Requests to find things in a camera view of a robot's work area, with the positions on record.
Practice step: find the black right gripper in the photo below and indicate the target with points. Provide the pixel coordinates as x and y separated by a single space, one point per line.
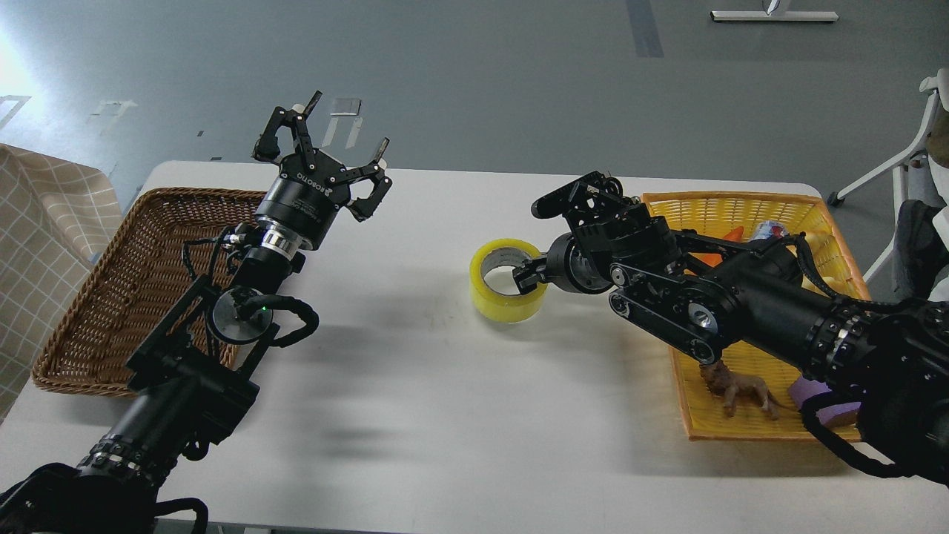
605 227

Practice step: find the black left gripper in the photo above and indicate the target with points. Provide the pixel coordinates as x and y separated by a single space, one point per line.
305 208

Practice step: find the yellow tape roll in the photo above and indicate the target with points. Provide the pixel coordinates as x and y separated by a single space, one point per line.
496 306

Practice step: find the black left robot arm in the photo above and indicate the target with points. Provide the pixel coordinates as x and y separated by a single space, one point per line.
192 373

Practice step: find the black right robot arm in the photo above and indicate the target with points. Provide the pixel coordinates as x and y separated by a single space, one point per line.
885 363

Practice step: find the brown wicker basket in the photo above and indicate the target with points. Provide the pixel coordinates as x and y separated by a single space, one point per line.
134 284

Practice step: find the small drink can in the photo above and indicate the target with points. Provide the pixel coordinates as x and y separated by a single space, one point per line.
768 229

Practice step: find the brown toy lion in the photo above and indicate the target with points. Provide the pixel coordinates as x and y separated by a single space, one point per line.
727 385

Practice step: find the yellow plastic basket tray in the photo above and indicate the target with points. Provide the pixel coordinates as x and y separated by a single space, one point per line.
732 216

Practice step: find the beige checkered cloth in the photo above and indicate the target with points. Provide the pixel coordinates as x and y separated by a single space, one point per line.
57 217

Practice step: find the white stand base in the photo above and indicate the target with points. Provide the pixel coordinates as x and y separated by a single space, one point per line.
774 12

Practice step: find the toy croissant bread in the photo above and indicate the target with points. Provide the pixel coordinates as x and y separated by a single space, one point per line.
827 260

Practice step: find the purple foam block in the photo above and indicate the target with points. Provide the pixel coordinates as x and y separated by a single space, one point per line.
812 397

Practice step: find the white rolling chair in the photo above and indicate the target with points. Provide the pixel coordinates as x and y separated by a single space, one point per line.
897 166

